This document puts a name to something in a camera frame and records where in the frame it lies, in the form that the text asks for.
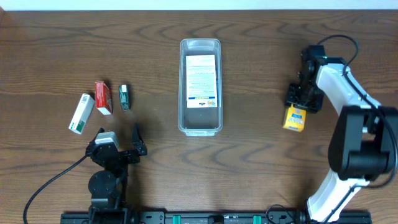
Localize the yellow blue box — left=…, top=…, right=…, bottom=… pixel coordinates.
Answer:
left=282, top=105, right=307, bottom=132

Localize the white green box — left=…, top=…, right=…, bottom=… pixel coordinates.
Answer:
left=68, top=93, right=95, bottom=134

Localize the red box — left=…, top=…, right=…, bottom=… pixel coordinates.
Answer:
left=95, top=82, right=113, bottom=115

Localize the blue white box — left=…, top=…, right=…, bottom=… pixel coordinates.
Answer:
left=186, top=55, right=218, bottom=108

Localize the clear plastic container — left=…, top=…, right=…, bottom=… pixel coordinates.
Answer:
left=178, top=39, right=223, bottom=137

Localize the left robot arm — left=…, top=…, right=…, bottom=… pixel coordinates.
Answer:
left=85, top=123, right=147, bottom=224

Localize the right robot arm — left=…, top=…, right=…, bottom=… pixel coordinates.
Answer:
left=283, top=54, right=397, bottom=223

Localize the dark green box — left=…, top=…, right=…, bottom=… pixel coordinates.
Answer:
left=119, top=85, right=131, bottom=111

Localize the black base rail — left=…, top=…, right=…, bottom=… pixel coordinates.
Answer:
left=60, top=208, right=373, bottom=224

